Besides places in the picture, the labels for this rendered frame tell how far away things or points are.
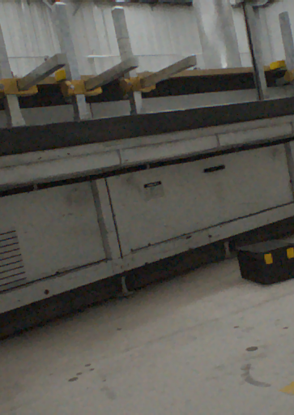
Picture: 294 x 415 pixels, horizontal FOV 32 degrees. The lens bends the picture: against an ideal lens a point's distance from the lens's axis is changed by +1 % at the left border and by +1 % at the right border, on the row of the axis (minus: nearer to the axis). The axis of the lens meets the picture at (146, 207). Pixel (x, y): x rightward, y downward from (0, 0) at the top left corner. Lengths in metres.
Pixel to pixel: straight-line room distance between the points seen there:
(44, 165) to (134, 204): 0.58
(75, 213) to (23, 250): 0.26
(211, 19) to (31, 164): 5.61
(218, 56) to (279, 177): 4.31
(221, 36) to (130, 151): 5.24
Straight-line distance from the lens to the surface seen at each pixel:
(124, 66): 1.68
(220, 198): 2.55
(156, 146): 2.04
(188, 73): 2.43
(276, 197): 2.86
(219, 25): 7.13
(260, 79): 2.51
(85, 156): 1.85
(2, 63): 1.76
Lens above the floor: 0.45
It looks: 3 degrees down
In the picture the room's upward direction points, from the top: 12 degrees counter-clockwise
